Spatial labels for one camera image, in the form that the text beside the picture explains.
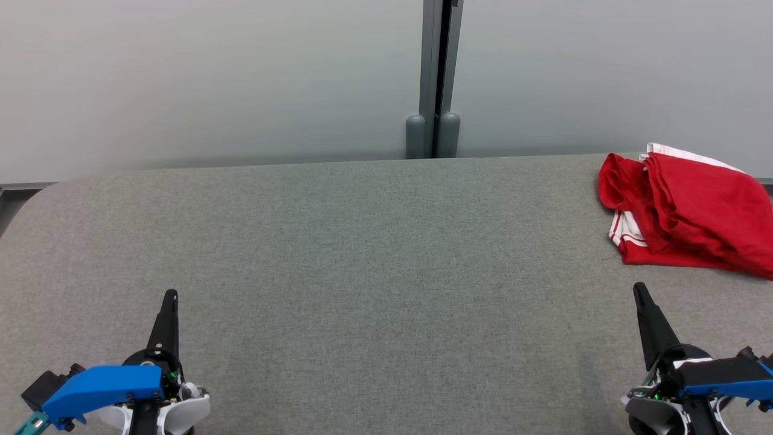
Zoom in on grey metal wall post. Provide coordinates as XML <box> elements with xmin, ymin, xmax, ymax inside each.
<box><xmin>420</xmin><ymin>0</ymin><xmax>464</xmax><ymax>159</ymax></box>

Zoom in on grey cylindrical post bumper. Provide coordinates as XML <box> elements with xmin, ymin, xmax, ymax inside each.
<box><xmin>405</xmin><ymin>115</ymin><xmax>427</xmax><ymax>160</ymax></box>
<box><xmin>439</xmin><ymin>112</ymin><xmax>461</xmax><ymax>159</ymax></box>

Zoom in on red shorts white side stripe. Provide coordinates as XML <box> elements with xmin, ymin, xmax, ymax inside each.
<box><xmin>640</xmin><ymin>143</ymin><xmax>773</xmax><ymax>280</ymax></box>

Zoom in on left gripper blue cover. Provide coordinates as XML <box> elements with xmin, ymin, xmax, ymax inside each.
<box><xmin>41</xmin><ymin>289</ymin><xmax>211</xmax><ymax>435</ymax></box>

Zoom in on left camera cable teal plug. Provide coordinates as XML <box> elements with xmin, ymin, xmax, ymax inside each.
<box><xmin>13</xmin><ymin>411</ymin><xmax>52</xmax><ymax>435</ymax></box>

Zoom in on red jersey shirt white sleeves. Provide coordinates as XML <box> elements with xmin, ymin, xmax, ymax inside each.
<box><xmin>598</xmin><ymin>153</ymin><xmax>743</xmax><ymax>269</ymax></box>

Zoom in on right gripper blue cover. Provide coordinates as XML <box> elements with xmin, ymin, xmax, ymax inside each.
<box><xmin>622</xmin><ymin>282</ymin><xmax>773</xmax><ymax>435</ymax></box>

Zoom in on grey metal floor rail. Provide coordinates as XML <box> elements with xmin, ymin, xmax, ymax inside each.
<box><xmin>0</xmin><ymin>180</ymin><xmax>61</xmax><ymax>194</ymax></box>

